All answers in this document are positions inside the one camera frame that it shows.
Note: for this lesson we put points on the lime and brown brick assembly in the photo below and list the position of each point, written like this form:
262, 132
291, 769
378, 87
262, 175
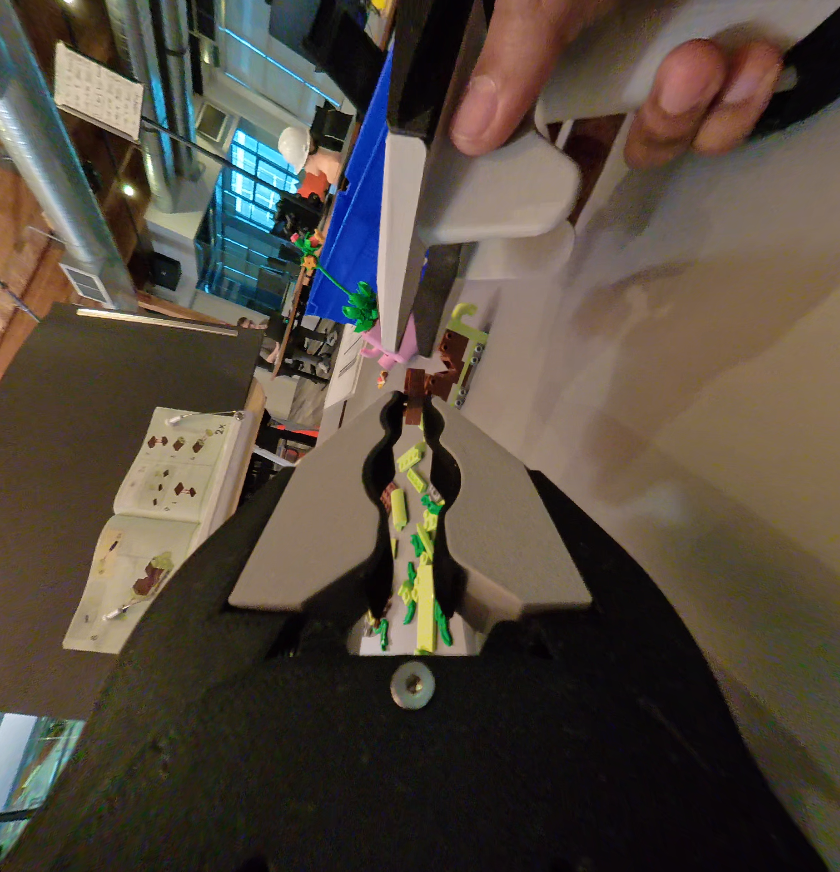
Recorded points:
464, 354

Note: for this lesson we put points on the pink brick plant pot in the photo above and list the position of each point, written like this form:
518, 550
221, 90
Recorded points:
362, 306

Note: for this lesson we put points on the brown square plate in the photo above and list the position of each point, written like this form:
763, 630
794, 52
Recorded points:
414, 411

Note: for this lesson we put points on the person's right hand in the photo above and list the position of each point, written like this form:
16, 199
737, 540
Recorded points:
508, 68

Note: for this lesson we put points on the blue plastic bin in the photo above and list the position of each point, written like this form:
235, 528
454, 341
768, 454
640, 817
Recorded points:
355, 204

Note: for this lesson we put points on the large brown studded plate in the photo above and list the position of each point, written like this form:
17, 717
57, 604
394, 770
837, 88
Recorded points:
387, 494

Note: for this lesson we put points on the silver ventilation duct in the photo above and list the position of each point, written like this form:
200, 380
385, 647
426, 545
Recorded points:
52, 170

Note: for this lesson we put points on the scattered lime green bricks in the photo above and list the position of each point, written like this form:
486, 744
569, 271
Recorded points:
425, 599

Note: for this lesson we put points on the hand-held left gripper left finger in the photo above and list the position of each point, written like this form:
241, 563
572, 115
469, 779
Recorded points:
311, 538

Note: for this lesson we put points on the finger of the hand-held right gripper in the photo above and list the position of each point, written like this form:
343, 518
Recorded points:
437, 300
401, 238

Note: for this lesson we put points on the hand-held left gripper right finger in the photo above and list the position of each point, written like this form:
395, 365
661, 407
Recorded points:
522, 545

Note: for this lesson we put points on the instruction booklet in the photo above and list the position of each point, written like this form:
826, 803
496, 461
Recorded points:
161, 518

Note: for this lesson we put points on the white printed sheet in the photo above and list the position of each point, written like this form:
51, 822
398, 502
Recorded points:
345, 368

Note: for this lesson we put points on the brown narrow plate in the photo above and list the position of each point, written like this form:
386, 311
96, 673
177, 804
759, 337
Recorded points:
420, 383

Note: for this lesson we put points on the scattered green leaf pieces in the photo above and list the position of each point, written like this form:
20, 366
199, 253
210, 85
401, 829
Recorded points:
411, 611

